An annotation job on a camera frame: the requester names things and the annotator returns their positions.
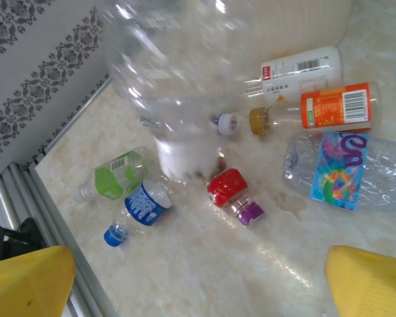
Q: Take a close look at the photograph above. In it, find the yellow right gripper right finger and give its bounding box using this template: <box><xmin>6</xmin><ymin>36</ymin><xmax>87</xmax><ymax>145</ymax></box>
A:
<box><xmin>325</xmin><ymin>244</ymin><xmax>396</xmax><ymax>317</ymax></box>

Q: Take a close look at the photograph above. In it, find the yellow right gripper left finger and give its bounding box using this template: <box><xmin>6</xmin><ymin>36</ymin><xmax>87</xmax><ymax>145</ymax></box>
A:
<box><xmin>0</xmin><ymin>244</ymin><xmax>77</xmax><ymax>317</ymax></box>

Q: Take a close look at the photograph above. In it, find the green label clear bottle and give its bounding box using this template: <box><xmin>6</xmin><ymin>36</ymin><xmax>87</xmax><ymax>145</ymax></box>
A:
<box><xmin>71</xmin><ymin>147</ymin><xmax>149</xmax><ymax>204</ymax></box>

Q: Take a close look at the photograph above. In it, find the blue label bottle blue cap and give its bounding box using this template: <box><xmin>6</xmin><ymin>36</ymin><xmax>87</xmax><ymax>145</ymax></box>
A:
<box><xmin>103</xmin><ymin>180</ymin><xmax>175</xmax><ymax>248</ymax></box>

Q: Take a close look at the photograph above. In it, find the red label bottle purple cap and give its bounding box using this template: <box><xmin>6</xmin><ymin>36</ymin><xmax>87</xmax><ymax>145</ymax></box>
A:
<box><xmin>207</xmin><ymin>167</ymin><xmax>265</xmax><ymax>229</ymax></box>

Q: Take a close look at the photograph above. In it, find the orange label bottle brown cap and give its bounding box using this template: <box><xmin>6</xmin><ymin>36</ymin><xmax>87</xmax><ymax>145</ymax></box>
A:
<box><xmin>249</xmin><ymin>81</ymin><xmax>382</xmax><ymax>136</ymax></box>

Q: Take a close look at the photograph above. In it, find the slim clear bottle white cap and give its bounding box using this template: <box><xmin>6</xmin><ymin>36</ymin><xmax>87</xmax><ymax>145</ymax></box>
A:
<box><xmin>137</xmin><ymin>112</ymin><xmax>240</xmax><ymax>137</ymax></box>

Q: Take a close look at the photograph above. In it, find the unlabelled clear bottle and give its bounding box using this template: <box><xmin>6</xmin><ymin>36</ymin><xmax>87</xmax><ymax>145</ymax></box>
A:
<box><xmin>102</xmin><ymin>0</ymin><xmax>251</xmax><ymax>183</ymax></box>

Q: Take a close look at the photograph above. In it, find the white label clear bottle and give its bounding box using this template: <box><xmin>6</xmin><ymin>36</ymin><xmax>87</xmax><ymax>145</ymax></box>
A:
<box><xmin>240</xmin><ymin>46</ymin><xmax>345</xmax><ymax>105</ymax></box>

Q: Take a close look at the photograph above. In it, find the aluminium front rail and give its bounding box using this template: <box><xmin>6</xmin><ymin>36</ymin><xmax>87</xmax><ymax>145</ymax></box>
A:
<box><xmin>0</xmin><ymin>158</ymin><xmax>119</xmax><ymax>317</ymax></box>

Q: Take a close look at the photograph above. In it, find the aluminium side rail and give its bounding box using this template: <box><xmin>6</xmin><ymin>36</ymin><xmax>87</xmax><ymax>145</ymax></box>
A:
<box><xmin>28</xmin><ymin>74</ymin><xmax>113</xmax><ymax>166</ymax></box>

